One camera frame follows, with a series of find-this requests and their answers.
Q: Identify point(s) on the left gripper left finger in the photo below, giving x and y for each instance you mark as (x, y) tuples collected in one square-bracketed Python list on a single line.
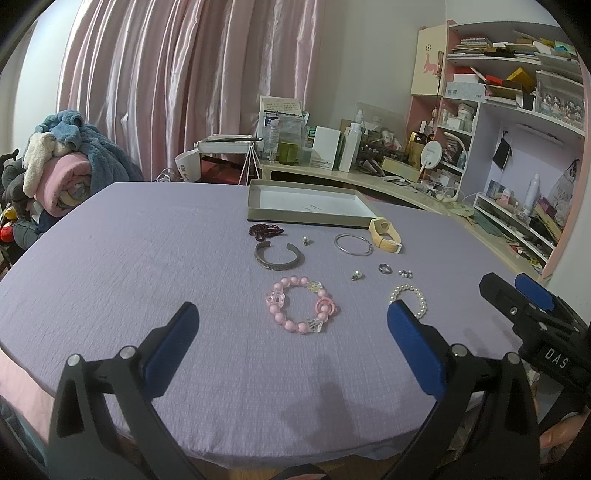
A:
[(83, 442)]

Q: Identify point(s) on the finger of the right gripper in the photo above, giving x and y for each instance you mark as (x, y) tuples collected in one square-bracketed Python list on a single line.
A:
[(536, 293), (501, 295)]

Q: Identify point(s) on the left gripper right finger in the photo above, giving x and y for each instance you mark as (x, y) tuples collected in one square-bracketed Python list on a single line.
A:
[(504, 440)]

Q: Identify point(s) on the thin silver bangle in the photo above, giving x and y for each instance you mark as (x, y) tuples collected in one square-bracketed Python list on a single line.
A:
[(353, 245)]

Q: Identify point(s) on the right human hand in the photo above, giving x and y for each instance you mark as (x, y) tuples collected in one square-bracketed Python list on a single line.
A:
[(555, 442)]

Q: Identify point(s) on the cream curved desk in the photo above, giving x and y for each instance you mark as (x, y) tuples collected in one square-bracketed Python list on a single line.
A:
[(378, 188)]

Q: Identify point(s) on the beige watch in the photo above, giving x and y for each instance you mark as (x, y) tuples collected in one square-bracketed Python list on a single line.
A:
[(385, 236)]

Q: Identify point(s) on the silver stud earring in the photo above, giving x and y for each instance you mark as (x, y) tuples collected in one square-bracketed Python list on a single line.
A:
[(356, 275)]

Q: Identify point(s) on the round white mirror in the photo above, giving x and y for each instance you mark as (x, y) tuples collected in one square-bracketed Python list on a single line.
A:
[(431, 157)]

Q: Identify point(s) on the pink white shelf unit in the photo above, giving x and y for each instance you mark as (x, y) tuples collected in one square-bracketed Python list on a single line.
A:
[(508, 97)]

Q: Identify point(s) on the white spray bottle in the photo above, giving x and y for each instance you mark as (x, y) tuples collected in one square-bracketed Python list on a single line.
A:
[(352, 137)]

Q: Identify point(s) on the dark metal cuff bangle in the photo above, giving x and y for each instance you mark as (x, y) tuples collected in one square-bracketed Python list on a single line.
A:
[(295, 260)]

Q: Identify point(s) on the white carton box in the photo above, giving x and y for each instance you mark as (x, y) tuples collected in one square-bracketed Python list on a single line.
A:
[(325, 148)]

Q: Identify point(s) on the grey shallow tray box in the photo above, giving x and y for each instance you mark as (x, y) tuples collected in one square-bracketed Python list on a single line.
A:
[(308, 204)]

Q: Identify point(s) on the green glass jar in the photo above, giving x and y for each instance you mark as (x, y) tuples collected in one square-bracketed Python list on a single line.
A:
[(287, 153)]

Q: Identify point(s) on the pile of blankets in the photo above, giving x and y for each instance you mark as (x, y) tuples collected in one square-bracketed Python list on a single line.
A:
[(65, 162)]

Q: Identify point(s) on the pink curtain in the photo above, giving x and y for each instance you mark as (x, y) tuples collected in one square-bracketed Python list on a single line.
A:
[(157, 76)]

